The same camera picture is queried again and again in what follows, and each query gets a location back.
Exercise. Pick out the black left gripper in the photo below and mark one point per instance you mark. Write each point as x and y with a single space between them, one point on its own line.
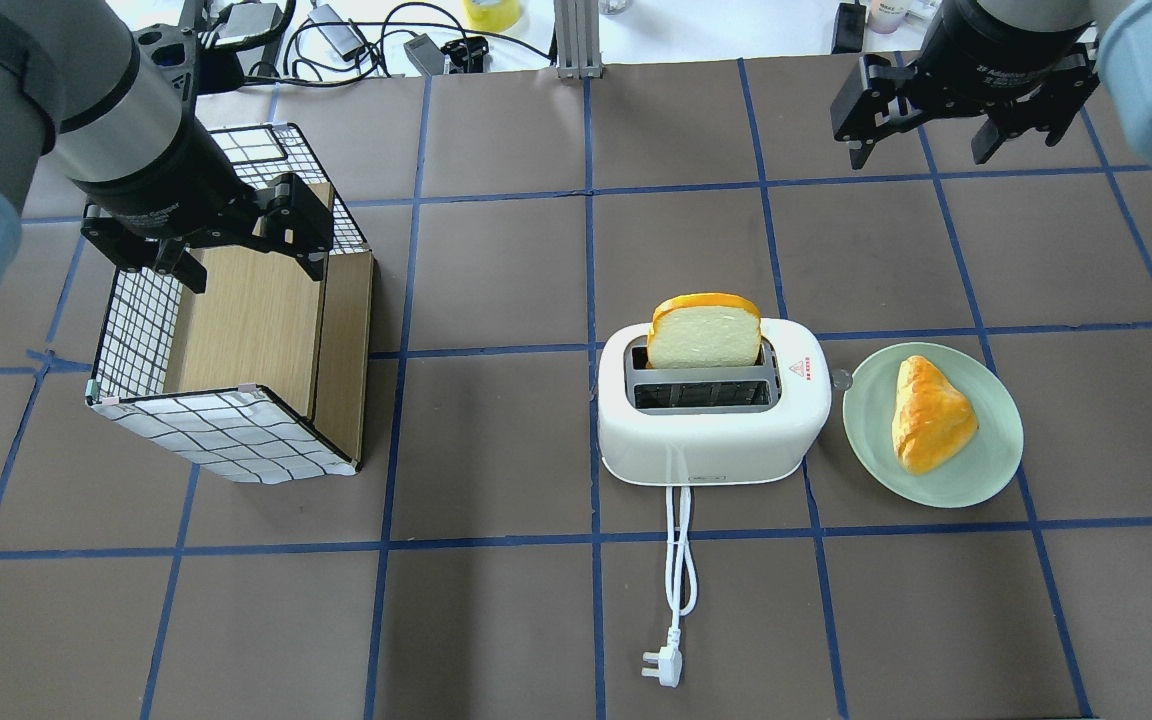
174 187

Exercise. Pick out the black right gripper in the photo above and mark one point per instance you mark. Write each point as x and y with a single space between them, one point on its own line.
998 62

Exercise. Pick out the white two-slot toaster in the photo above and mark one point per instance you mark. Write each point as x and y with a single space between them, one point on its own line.
725 426

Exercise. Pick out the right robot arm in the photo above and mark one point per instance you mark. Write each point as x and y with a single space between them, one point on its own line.
1122 34

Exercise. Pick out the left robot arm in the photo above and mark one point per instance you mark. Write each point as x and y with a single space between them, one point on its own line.
113 110

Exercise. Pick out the black device top right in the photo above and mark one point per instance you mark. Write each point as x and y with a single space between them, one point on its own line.
848 32

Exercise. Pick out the wooden box with grid cloth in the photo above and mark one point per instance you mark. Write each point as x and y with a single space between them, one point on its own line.
261 377

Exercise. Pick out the grey device on desk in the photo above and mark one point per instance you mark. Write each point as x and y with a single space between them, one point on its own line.
341 36

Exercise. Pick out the black power adapter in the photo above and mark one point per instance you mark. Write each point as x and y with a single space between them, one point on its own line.
426 56

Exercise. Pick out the golden triangular pastry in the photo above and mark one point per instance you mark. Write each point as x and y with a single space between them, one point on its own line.
933 421

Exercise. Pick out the light green plate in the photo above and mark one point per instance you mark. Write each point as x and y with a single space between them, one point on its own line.
978 472

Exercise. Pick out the slice of toast bread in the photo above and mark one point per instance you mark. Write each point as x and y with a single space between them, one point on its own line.
704 330

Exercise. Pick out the yellow tape roll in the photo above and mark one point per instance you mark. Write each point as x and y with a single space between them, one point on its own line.
494 16

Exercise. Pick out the aluminium frame post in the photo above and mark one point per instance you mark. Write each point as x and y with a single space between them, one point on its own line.
576 29

